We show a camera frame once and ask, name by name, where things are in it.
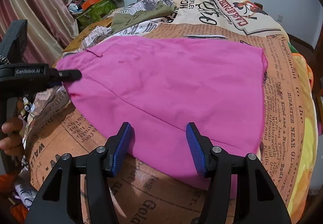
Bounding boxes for pink pants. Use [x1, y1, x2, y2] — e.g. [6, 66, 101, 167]
[56, 36, 268, 189]

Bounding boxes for person's left hand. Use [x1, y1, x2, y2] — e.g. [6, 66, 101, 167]
[0, 117, 25, 160]

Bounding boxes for newspaper print bed cover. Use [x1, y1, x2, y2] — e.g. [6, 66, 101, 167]
[25, 0, 318, 223]

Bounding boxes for green storage bag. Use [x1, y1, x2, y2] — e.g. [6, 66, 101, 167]
[76, 0, 117, 29]

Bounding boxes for orange box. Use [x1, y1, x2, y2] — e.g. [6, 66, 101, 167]
[81, 0, 101, 11]

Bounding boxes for striped pink curtain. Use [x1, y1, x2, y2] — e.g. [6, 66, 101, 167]
[1, 0, 79, 65]

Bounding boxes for olive green folded garment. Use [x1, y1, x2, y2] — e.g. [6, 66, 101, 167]
[111, 1, 176, 34]

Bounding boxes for white wall socket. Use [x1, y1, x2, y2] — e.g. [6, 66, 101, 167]
[277, 15, 283, 22]

